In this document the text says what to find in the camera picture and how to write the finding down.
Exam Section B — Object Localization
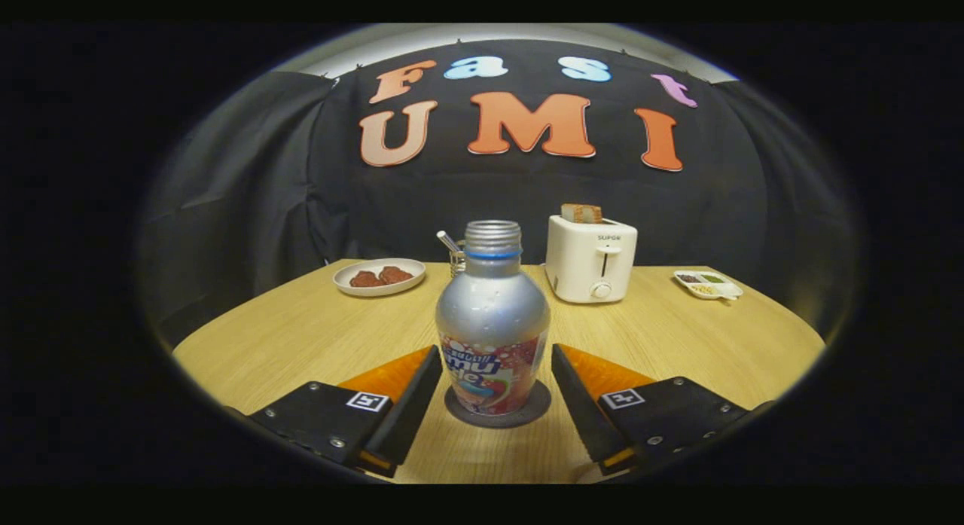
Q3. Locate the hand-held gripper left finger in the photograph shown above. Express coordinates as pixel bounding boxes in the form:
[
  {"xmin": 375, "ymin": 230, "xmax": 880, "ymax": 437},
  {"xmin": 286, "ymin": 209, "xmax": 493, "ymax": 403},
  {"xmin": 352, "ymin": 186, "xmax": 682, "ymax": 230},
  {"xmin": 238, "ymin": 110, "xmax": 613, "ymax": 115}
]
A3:
[{"xmin": 249, "ymin": 344, "xmax": 444, "ymax": 478}]

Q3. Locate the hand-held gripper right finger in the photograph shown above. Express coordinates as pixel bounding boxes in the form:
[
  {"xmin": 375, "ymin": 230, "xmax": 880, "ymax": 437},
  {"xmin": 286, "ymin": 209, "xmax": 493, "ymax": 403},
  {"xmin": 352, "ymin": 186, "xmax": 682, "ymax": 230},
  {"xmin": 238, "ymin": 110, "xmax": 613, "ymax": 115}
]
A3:
[{"xmin": 551, "ymin": 343, "xmax": 773, "ymax": 477}]

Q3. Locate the dark round coaster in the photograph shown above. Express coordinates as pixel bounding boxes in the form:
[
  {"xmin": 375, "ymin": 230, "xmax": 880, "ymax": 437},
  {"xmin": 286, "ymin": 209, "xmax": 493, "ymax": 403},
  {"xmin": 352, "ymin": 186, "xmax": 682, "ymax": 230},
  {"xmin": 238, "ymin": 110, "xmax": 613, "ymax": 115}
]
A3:
[{"xmin": 444, "ymin": 380, "xmax": 552, "ymax": 429}]

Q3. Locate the silver juice bottle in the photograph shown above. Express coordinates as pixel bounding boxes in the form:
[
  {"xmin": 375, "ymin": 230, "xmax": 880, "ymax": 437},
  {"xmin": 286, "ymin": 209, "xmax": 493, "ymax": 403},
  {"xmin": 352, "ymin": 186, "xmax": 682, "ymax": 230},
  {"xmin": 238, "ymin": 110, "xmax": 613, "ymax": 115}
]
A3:
[{"xmin": 435, "ymin": 220, "xmax": 551, "ymax": 417}]

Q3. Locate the white oval plate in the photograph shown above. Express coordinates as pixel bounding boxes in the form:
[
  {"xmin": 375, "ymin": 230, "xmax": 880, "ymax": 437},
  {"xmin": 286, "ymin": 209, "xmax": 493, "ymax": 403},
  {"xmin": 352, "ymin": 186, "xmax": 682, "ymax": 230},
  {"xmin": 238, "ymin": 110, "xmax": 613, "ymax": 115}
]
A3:
[{"xmin": 333, "ymin": 258, "xmax": 427, "ymax": 297}]

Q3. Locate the wooden table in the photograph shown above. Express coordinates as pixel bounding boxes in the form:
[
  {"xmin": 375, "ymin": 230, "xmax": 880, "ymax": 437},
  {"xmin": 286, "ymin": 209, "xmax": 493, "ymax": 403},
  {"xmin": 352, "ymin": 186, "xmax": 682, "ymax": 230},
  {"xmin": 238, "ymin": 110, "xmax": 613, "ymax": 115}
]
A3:
[{"xmin": 172, "ymin": 259, "xmax": 827, "ymax": 484}]

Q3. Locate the white toaster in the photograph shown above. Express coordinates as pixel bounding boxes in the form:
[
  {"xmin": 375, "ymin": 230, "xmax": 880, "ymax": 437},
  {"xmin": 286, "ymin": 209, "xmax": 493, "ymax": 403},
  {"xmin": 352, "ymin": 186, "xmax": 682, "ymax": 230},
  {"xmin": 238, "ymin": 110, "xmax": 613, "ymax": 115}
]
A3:
[{"xmin": 545, "ymin": 215, "xmax": 638, "ymax": 304}]

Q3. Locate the white divided sauce dish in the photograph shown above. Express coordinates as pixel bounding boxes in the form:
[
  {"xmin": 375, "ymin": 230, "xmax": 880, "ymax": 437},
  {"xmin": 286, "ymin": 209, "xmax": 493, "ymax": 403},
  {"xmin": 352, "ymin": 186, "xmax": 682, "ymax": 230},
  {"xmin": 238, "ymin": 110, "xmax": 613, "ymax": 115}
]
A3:
[{"xmin": 673, "ymin": 270, "xmax": 743, "ymax": 301}]

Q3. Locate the black backdrop cloth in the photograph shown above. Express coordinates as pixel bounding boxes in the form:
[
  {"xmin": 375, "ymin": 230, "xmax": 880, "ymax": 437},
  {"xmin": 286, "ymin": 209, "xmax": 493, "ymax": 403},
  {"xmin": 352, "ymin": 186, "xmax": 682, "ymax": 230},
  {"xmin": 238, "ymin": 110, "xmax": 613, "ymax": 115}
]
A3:
[{"xmin": 139, "ymin": 39, "xmax": 859, "ymax": 345}]

